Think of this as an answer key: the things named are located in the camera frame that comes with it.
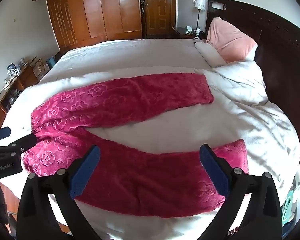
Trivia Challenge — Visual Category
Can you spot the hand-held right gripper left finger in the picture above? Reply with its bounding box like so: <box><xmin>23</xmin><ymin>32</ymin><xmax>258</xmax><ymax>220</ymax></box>
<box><xmin>17</xmin><ymin>145</ymin><xmax>101</xmax><ymax>240</ymax></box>

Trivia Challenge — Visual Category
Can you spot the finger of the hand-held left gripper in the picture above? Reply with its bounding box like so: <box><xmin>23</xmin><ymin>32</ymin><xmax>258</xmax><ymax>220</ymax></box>
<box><xmin>0</xmin><ymin>133</ymin><xmax>38</xmax><ymax>156</ymax></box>
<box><xmin>0</xmin><ymin>127</ymin><xmax>11</xmax><ymax>142</ymax></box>

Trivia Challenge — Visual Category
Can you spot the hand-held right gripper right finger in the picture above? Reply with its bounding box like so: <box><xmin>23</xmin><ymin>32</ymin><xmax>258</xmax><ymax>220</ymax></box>
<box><xmin>199</xmin><ymin>144</ymin><xmax>283</xmax><ymax>240</ymax></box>

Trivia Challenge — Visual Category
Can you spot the magenta fleece blanket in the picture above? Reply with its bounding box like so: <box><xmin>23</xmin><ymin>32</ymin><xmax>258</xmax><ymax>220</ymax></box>
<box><xmin>21</xmin><ymin>72</ymin><xmax>249</xmax><ymax>218</ymax></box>

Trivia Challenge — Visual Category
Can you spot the low wooden cabinet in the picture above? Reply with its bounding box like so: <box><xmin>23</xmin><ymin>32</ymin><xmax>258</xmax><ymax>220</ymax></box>
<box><xmin>0</xmin><ymin>61</ymin><xmax>56</xmax><ymax>132</ymax></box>

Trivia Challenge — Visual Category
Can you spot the glass kettle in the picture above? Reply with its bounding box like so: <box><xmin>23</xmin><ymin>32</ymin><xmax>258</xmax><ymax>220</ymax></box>
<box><xmin>6</xmin><ymin>64</ymin><xmax>18</xmax><ymax>80</ymax></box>

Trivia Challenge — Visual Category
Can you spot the cardboard box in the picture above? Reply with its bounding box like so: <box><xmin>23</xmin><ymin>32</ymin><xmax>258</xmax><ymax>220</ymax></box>
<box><xmin>31</xmin><ymin>58</ymin><xmax>50</xmax><ymax>78</ymax></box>

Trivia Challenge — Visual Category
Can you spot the teal bag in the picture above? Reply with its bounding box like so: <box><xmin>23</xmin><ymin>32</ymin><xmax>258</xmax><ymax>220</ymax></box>
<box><xmin>281</xmin><ymin>189</ymin><xmax>297</xmax><ymax>225</ymax></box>

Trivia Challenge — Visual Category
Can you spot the white pillow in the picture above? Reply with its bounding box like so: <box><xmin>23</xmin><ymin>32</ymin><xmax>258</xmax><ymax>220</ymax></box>
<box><xmin>194</xmin><ymin>41</ymin><xmax>256</xmax><ymax>68</ymax></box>

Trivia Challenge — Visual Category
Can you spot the pink pillow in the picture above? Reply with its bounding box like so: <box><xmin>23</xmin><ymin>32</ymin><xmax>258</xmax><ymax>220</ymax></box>
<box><xmin>205</xmin><ymin>17</ymin><xmax>258</xmax><ymax>63</ymax></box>

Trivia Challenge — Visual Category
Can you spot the white bed duvet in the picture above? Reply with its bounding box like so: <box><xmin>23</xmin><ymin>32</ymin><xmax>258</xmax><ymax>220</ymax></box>
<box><xmin>1</xmin><ymin>38</ymin><xmax>300</xmax><ymax>232</ymax></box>

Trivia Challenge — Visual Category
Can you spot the dark wooden nightstand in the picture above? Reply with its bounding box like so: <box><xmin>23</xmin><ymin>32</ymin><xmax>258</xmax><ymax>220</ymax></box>
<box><xmin>172</xmin><ymin>26</ymin><xmax>205</xmax><ymax>40</ymax></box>

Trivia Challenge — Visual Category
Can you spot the dark wooden headboard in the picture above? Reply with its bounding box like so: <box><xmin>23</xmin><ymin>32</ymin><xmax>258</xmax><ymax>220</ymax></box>
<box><xmin>206</xmin><ymin>0</ymin><xmax>300</xmax><ymax>165</ymax></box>

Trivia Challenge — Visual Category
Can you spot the brown wooden wardrobe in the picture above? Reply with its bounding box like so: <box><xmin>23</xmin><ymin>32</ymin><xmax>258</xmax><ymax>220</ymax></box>
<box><xmin>31</xmin><ymin>0</ymin><xmax>143</xmax><ymax>53</ymax></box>

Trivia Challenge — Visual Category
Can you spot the white shade table lamp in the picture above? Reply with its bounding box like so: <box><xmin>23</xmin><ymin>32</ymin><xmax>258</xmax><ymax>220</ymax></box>
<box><xmin>193</xmin><ymin>0</ymin><xmax>207</xmax><ymax>32</ymax></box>

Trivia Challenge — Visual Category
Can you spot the brown wooden door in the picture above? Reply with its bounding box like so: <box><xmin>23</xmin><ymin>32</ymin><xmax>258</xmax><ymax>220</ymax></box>
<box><xmin>139</xmin><ymin>0</ymin><xmax>178</xmax><ymax>39</ymax></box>

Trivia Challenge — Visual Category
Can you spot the dark hanging bag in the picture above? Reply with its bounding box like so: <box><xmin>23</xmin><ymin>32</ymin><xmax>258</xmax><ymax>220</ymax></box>
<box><xmin>139</xmin><ymin>0</ymin><xmax>147</xmax><ymax>26</ymax></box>

